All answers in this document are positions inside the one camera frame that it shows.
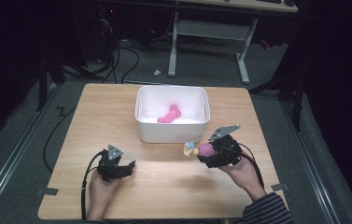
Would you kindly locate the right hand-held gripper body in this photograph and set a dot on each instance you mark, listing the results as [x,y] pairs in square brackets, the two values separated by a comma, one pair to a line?
[226,152]

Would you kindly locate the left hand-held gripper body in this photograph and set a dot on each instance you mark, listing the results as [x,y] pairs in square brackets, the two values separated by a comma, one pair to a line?
[109,166]

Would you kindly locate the white plastic bin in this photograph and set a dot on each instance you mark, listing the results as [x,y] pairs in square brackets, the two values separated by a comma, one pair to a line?
[172,132]

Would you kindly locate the pink bone toy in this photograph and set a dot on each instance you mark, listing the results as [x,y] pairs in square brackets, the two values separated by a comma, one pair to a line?
[169,115]

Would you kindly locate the person's left hand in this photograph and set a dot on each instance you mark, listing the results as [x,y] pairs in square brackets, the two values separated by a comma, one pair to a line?
[102,191]

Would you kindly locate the person's right hand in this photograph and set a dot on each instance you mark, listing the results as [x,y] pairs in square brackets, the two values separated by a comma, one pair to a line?
[242,175]

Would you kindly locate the grey tape piece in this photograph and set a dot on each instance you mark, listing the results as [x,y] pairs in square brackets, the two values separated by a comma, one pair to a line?
[279,187]
[47,191]

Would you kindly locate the black metal stand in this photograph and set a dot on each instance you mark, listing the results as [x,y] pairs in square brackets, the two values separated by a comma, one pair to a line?
[43,81]
[296,102]

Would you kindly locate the small white scrap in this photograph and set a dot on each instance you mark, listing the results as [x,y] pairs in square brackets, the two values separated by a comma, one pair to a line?
[157,72]

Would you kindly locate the small red object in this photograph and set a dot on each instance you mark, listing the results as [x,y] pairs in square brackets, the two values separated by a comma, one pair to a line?
[264,44]

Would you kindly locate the black computer tower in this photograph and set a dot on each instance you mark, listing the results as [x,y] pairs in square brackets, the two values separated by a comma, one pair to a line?
[108,31]

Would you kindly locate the black keyboard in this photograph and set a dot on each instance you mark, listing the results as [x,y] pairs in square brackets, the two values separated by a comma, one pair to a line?
[268,1]

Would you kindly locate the black computer mouse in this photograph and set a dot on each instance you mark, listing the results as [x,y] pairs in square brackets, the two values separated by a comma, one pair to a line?
[289,2]

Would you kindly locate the metal floor rail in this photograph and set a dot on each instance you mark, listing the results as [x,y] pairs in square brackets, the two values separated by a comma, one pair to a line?
[310,161]
[11,155]

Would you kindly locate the wooden desk with grey frame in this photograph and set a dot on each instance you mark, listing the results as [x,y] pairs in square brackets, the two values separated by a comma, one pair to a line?
[214,30]

